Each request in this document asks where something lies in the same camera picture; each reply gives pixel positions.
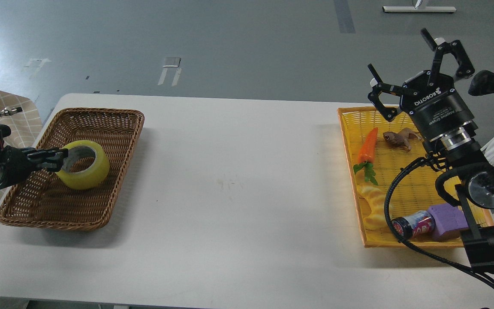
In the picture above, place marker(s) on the white stand base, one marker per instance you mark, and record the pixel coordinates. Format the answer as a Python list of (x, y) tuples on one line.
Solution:
[(419, 6)]

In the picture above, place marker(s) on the brown wicker basket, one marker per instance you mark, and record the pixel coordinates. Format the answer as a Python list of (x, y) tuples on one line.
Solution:
[(44, 200)]

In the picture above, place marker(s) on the yellow tape roll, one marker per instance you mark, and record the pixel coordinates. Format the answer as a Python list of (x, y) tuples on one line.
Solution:
[(92, 175)]

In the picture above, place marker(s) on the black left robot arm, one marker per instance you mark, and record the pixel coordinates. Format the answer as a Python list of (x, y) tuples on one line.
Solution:
[(5, 130)]

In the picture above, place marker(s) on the yellow toy croissant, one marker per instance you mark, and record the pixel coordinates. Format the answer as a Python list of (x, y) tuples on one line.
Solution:
[(375, 199)]

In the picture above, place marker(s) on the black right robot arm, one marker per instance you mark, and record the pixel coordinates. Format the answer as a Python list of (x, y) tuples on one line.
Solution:
[(467, 178)]

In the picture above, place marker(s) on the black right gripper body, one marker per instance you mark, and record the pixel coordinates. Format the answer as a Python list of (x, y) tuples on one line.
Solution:
[(438, 108)]

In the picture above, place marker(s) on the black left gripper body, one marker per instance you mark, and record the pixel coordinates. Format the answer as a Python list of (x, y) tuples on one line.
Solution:
[(16, 166)]

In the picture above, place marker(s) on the purple foam block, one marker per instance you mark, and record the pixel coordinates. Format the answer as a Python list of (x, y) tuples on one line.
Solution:
[(449, 221)]

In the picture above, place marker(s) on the small dark can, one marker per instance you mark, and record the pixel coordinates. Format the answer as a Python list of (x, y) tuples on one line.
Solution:
[(414, 225)]

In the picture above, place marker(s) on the orange toy carrot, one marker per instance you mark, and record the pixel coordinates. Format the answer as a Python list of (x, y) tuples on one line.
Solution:
[(366, 157)]

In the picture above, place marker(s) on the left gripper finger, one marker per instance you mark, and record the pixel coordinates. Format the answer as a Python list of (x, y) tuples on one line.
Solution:
[(51, 159)]

